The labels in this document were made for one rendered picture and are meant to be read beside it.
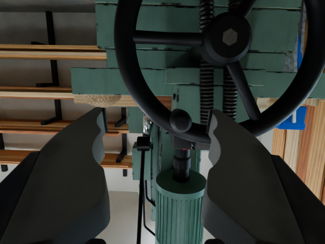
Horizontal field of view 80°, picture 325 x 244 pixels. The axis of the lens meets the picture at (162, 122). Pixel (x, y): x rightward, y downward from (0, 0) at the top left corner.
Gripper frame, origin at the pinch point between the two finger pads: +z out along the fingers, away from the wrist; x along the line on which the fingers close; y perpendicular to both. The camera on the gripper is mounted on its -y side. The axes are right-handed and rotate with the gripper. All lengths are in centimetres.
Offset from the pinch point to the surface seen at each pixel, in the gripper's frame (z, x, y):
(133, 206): 166, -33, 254
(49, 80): 269, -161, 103
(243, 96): 14.2, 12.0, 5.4
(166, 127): 12.0, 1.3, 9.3
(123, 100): 44.0, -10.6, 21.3
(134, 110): 57, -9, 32
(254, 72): 23.4, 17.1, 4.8
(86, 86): 31.1, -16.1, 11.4
